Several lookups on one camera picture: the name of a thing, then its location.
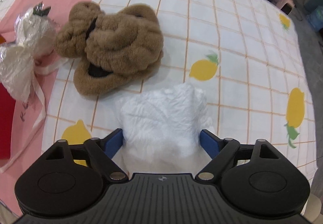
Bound clear plastic bag bundle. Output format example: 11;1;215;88
1;2;56;102

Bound brown plush slippers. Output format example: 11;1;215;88
54;2;164;96

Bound small pink heater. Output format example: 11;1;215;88
273;0;295;15

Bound blue water bottle jug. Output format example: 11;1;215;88
307;5;323;32

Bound red Wonderlab box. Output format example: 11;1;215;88
0;84;16;160

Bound pink paper placemat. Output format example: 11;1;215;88
1;0;88;215

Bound white tissue wad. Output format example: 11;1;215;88
113;83;214;175

